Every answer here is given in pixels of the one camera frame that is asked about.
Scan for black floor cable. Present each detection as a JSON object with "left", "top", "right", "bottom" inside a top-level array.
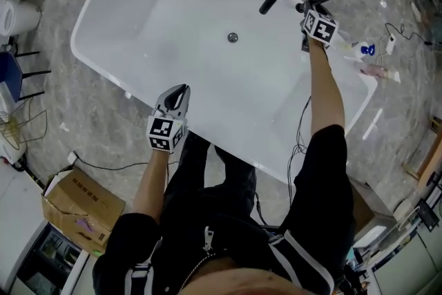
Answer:
[{"left": 73, "top": 152, "right": 180, "bottom": 173}]

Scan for white power adapter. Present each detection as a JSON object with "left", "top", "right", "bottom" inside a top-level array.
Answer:
[{"left": 385, "top": 33, "right": 397, "bottom": 55}]

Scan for blue chair with black legs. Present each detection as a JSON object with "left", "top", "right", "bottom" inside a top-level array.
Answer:
[{"left": 0, "top": 43, "right": 52, "bottom": 104}]

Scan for wooden frame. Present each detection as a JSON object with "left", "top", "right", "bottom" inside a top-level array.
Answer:
[{"left": 402, "top": 116, "right": 442, "bottom": 191}]

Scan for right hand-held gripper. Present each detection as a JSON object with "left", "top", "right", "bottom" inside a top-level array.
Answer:
[{"left": 299, "top": 0, "right": 340, "bottom": 53}]

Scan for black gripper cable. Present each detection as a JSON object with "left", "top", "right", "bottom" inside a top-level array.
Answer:
[{"left": 285, "top": 95, "right": 312, "bottom": 215}]

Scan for person's black clothed body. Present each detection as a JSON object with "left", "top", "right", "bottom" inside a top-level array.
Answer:
[{"left": 92, "top": 124, "right": 357, "bottom": 295}]

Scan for pink bottle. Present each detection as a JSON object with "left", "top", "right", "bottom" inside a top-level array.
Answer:
[{"left": 359, "top": 64, "right": 402, "bottom": 84}]

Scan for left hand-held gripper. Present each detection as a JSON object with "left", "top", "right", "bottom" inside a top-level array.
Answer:
[{"left": 146, "top": 84, "right": 191, "bottom": 153}]

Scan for person's right forearm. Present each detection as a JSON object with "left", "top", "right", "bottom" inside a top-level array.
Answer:
[{"left": 306, "top": 37, "right": 347, "bottom": 140}]

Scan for open brown cardboard box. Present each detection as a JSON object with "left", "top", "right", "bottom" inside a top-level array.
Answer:
[{"left": 41, "top": 166, "right": 127, "bottom": 257}]

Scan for white and blue spray bottle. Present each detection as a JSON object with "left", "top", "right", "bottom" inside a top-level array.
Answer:
[{"left": 344, "top": 40, "right": 377, "bottom": 63}]

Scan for person's left forearm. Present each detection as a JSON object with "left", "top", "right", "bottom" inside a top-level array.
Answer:
[{"left": 132, "top": 147, "right": 174, "bottom": 224}]

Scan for white bathtub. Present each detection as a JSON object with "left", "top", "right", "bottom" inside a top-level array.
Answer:
[{"left": 70, "top": 0, "right": 378, "bottom": 187}]

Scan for white paper roll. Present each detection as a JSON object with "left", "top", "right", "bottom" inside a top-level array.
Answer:
[{"left": 0, "top": 0, "right": 43, "bottom": 37}]

